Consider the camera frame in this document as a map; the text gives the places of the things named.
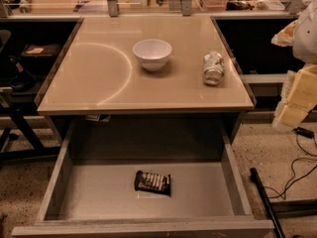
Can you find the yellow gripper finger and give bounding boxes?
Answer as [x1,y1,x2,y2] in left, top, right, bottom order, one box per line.
[271,20,297,47]
[272,64,317,129]

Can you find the black rxbar chocolate wrapper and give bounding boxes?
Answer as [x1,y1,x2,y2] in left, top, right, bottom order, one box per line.
[134,171,171,196]

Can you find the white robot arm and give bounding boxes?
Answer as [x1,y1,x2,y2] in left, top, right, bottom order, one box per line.
[271,0,317,131]

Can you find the beige counter cabinet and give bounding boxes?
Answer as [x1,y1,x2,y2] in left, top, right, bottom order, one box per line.
[34,14,258,117]

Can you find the open grey top drawer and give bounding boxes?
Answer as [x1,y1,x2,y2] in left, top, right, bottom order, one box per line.
[12,118,272,238]

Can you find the black power adapter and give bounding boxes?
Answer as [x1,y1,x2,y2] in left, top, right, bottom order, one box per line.
[295,127,314,139]

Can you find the crushed clear plastic bottle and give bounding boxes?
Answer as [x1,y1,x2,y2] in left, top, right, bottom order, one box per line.
[202,51,225,85]

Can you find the black metal stand leg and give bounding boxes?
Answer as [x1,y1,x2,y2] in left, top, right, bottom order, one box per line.
[250,168,317,238]

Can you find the white ceramic bowl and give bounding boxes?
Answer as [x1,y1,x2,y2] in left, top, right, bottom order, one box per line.
[133,39,172,71]

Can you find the black box with label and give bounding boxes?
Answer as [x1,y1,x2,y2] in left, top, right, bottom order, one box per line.
[21,44,61,60]

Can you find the black cable on floor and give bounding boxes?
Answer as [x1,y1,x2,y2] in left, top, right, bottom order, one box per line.
[264,133,317,200]

